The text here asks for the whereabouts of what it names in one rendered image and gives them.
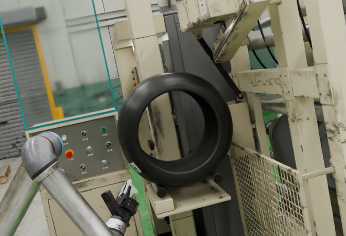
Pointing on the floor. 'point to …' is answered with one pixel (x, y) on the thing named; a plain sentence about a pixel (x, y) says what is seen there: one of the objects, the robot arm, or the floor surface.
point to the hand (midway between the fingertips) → (128, 181)
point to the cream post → (142, 56)
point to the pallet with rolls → (5, 170)
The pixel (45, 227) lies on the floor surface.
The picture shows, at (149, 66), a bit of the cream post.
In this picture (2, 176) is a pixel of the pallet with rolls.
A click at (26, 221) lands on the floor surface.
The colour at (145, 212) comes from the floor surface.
